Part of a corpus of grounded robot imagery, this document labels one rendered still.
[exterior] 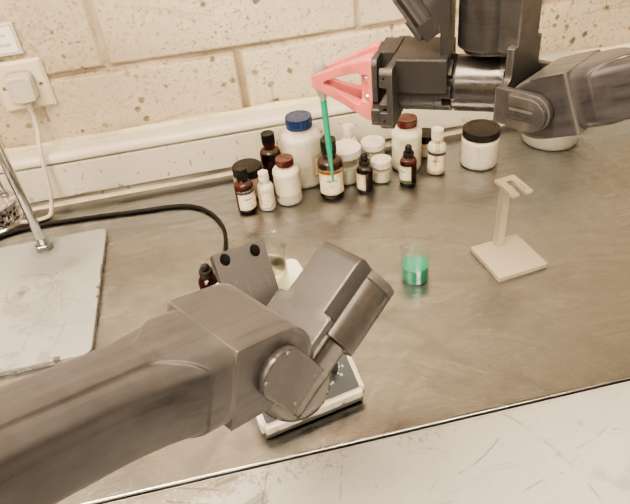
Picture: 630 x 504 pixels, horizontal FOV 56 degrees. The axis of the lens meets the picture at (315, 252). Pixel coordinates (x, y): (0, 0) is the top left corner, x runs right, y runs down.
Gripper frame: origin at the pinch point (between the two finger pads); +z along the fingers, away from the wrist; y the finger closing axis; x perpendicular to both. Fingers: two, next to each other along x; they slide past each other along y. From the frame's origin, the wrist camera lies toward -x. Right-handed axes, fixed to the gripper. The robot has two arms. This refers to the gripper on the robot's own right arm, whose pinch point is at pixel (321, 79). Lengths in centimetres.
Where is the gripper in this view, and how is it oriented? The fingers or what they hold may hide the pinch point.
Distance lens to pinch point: 69.1
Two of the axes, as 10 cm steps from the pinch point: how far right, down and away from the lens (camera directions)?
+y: -3.1, 6.1, -7.3
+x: 1.0, 7.9, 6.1
